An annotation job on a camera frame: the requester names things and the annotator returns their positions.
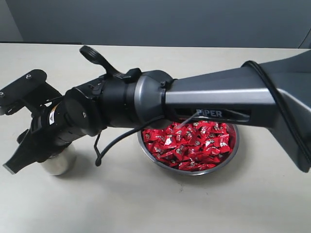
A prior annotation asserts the steel bowl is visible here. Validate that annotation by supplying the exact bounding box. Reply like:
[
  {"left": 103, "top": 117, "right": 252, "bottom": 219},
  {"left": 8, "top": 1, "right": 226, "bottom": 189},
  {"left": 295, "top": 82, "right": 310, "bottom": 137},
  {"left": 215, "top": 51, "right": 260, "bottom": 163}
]
[{"left": 137, "top": 124, "right": 240, "bottom": 176}]

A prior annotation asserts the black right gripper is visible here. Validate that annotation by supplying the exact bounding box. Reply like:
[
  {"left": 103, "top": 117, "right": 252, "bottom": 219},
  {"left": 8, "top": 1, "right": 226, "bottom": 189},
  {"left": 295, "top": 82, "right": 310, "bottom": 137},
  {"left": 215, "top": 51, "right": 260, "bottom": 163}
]
[{"left": 2, "top": 97, "right": 102, "bottom": 174}]

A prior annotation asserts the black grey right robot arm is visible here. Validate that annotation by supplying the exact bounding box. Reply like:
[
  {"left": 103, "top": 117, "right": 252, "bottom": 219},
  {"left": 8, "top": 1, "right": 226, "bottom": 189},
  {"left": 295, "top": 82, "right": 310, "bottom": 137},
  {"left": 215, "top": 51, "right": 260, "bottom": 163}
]
[{"left": 0, "top": 46, "right": 311, "bottom": 174}]

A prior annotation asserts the pile of red candies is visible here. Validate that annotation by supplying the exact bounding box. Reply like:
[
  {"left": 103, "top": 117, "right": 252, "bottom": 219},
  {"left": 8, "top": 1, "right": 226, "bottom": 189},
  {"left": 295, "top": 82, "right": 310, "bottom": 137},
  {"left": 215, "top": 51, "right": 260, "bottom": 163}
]
[{"left": 142, "top": 120, "right": 233, "bottom": 172}]

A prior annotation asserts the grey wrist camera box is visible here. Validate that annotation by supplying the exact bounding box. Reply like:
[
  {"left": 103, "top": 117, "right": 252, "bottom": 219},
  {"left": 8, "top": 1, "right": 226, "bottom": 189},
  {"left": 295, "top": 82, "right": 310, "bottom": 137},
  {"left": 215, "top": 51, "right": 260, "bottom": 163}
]
[{"left": 0, "top": 69, "right": 62, "bottom": 117}]

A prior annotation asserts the steel cup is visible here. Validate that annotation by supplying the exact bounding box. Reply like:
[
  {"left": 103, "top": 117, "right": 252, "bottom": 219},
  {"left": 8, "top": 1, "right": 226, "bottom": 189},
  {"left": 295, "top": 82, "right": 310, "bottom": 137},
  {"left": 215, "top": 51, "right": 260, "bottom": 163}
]
[{"left": 40, "top": 144, "right": 77, "bottom": 176}]

